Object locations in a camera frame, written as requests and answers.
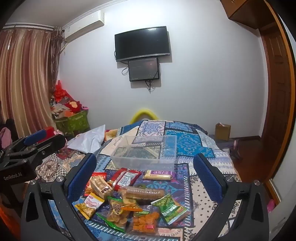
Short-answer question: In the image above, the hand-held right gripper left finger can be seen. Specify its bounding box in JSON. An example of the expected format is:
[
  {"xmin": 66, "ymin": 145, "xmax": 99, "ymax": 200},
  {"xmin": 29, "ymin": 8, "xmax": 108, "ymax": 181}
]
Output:
[{"xmin": 21, "ymin": 152, "xmax": 97, "ymax": 241}]

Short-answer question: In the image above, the brown wooden door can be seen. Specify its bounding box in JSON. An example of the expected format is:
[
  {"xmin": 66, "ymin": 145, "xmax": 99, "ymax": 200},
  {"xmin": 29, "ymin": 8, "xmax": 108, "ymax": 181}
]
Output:
[{"xmin": 259, "ymin": 20, "xmax": 294, "ymax": 163}]

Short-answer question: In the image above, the striped brown curtain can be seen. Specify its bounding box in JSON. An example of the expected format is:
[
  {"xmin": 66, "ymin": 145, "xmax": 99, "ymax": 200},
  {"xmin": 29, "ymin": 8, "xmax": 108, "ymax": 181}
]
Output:
[{"xmin": 0, "ymin": 28, "xmax": 64, "ymax": 139}]

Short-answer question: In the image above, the brown biscuit packet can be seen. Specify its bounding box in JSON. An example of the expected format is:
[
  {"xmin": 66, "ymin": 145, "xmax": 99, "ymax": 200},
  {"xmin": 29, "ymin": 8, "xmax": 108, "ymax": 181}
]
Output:
[{"xmin": 90, "ymin": 175, "xmax": 114, "ymax": 199}]

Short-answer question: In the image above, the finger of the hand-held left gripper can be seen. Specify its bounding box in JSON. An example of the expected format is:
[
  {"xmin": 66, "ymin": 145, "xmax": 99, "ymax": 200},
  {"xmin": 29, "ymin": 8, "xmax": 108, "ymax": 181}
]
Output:
[
  {"xmin": 5, "ymin": 129, "xmax": 48, "ymax": 154},
  {"xmin": 16, "ymin": 134, "xmax": 67, "ymax": 161}
]

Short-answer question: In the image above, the yellow foam hoop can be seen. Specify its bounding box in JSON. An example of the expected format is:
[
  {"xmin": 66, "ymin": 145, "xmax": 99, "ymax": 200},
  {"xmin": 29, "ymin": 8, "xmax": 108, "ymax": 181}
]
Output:
[{"xmin": 129, "ymin": 108, "xmax": 159, "ymax": 125}]

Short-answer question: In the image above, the small black wall monitor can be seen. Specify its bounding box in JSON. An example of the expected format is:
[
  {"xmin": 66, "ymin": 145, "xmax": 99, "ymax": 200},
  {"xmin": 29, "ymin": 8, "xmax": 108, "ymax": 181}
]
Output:
[{"xmin": 128, "ymin": 57, "xmax": 161, "ymax": 82}]

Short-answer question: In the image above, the white air conditioner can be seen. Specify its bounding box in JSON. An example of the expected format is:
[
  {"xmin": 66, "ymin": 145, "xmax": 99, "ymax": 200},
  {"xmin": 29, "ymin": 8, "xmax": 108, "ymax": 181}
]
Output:
[{"xmin": 62, "ymin": 10, "xmax": 106, "ymax": 43}]

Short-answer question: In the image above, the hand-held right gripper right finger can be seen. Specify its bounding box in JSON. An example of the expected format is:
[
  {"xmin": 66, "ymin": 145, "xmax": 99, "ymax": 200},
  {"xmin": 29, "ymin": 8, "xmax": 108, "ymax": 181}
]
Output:
[{"xmin": 193, "ymin": 153, "xmax": 270, "ymax": 241}]

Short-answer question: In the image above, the brown wooden cabinet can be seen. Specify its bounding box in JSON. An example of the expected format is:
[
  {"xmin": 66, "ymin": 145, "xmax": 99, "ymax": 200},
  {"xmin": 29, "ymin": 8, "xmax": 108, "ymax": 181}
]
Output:
[{"xmin": 220, "ymin": 0, "xmax": 279, "ymax": 30}]

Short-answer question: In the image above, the cardboard box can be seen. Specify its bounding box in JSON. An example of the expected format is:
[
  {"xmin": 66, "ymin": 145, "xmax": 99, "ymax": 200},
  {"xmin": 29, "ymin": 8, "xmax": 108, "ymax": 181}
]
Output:
[{"xmin": 214, "ymin": 123, "xmax": 231, "ymax": 141}]

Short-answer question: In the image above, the pink cloth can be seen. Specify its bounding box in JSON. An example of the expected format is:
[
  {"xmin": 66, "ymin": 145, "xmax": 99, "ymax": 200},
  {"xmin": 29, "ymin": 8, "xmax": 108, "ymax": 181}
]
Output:
[{"xmin": 0, "ymin": 127, "xmax": 12, "ymax": 149}]

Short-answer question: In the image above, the black monitor cable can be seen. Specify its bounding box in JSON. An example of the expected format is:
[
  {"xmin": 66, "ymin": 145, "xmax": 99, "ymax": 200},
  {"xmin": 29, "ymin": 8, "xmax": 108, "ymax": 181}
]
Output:
[{"xmin": 144, "ymin": 79, "xmax": 155, "ymax": 93}]

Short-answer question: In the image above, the large black wall television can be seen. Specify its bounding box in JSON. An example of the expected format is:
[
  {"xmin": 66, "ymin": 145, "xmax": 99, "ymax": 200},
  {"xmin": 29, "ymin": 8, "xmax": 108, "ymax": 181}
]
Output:
[{"xmin": 115, "ymin": 26, "xmax": 172, "ymax": 62}]

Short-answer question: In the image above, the green storage box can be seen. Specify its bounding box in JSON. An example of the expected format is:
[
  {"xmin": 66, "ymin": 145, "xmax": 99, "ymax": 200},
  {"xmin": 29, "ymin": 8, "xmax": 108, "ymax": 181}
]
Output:
[{"xmin": 54, "ymin": 110, "xmax": 90, "ymax": 135}]

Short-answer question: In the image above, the white plastic bag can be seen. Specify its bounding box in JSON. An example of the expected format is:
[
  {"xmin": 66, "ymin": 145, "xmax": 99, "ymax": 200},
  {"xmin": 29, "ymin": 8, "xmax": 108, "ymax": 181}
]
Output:
[{"xmin": 67, "ymin": 124, "xmax": 106, "ymax": 154}]

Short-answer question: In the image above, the clear cracker roll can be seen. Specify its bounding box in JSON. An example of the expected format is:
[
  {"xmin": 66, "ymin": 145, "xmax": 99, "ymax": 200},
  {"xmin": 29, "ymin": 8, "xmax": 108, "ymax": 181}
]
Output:
[{"xmin": 120, "ymin": 186, "xmax": 165, "ymax": 201}]

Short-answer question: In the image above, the yellow and white snack packet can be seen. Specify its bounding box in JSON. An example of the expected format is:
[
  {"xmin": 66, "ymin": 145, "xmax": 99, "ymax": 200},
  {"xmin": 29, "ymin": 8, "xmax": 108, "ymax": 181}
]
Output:
[{"xmin": 74, "ymin": 192, "xmax": 106, "ymax": 220}]

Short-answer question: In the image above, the clear plastic container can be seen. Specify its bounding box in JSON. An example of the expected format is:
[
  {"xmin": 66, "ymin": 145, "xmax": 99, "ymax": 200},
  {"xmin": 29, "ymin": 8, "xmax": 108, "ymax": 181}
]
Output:
[{"xmin": 110, "ymin": 135, "xmax": 177, "ymax": 172}]

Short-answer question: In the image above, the blue patchwork blanket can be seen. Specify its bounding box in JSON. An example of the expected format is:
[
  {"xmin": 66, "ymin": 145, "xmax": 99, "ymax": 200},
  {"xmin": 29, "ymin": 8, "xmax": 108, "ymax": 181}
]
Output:
[{"xmin": 35, "ymin": 119, "xmax": 244, "ymax": 241}]

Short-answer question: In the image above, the green and orange chips packet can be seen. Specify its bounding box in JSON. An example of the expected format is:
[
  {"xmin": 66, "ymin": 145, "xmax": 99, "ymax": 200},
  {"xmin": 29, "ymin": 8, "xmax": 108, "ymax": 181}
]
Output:
[{"xmin": 96, "ymin": 196, "xmax": 143, "ymax": 233}]

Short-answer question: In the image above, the purple and yellow snack packet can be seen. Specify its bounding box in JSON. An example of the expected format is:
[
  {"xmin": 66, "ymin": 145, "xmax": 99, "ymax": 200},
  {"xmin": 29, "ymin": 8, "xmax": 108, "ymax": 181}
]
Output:
[{"xmin": 142, "ymin": 170, "xmax": 174, "ymax": 181}]

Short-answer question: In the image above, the green pea snack packet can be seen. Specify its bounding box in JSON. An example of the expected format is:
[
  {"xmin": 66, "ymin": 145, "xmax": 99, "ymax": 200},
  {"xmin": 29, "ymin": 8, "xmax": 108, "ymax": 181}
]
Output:
[{"xmin": 150, "ymin": 193, "xmax": 189, "ymax": 225}]

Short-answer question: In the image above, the clear packet of orange snacks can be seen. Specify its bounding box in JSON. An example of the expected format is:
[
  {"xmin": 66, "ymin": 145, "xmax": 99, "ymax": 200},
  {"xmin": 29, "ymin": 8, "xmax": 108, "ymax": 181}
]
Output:
[{"xmin": 127, "ymin": 209, "xmax": 161, "ymax": 236}]

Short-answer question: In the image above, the red plush toy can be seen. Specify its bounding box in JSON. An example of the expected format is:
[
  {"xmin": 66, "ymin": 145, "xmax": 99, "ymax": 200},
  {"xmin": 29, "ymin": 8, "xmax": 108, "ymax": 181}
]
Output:
[{"xmin": 49, "ymin": 80, "xmax": 89, "ymax": 120}]

